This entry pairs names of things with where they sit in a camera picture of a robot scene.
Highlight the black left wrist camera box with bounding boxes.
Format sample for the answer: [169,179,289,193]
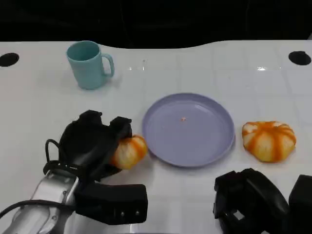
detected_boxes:
[73,182,148,225]

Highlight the lilac plate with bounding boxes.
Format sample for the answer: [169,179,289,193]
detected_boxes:
[142,93,235,168]

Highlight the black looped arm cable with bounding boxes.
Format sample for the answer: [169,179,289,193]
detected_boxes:
[44,138,62,164]

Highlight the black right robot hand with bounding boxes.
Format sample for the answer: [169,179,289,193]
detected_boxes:
[213,168,291,234]

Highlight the orange and white bread roll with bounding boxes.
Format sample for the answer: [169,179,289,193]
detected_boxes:
[110,134,148,170]
[241,120,297,163]

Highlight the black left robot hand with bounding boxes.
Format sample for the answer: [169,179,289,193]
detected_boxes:
[59,110,134,182]

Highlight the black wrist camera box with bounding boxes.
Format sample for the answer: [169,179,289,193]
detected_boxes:
[73,182,148,225]
[288,174,312,234]

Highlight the pale green mug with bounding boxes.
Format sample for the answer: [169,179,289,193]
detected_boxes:
[66,40,116,91]

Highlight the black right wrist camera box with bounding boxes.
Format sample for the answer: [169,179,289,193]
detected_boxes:
[288,174,312,234]

